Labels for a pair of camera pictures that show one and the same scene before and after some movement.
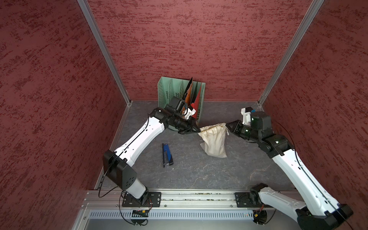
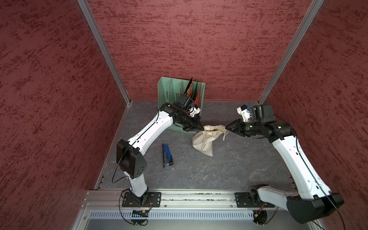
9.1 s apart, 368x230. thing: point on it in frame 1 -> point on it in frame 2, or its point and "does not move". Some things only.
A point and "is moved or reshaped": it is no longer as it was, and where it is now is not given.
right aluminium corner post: [302, 28] does not move
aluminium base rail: [174, 199] does not move
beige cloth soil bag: [213, 140] is moved or reshaped
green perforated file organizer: [170, 91] does not move
